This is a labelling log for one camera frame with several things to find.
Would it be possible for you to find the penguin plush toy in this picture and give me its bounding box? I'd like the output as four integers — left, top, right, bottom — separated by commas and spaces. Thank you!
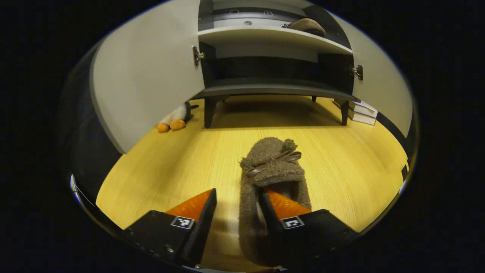
156, 102, 199, 133

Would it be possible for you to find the brown fluffy shoe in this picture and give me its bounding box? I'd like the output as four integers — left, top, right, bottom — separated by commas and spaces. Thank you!
286, 18, 326, 38
239, 137, 313, 267

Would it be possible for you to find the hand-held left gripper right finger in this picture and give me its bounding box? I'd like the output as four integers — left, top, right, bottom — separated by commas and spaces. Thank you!
259, 188, 358, 268

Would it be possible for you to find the grey shoe cabinet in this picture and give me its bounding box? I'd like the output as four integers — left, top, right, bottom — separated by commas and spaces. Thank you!
193, 0, 360, 129

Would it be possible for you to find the grey shoe cabinet door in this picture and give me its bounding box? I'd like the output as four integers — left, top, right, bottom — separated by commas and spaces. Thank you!
89, 0, 205, 154
330, 13, 413, 138

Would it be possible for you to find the white cabinet shelf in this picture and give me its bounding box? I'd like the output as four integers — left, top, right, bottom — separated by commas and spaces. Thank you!
198, 26, 353, 55

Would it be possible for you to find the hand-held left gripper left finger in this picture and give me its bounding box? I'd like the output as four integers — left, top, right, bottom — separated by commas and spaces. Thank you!
123, 188, 217, 268

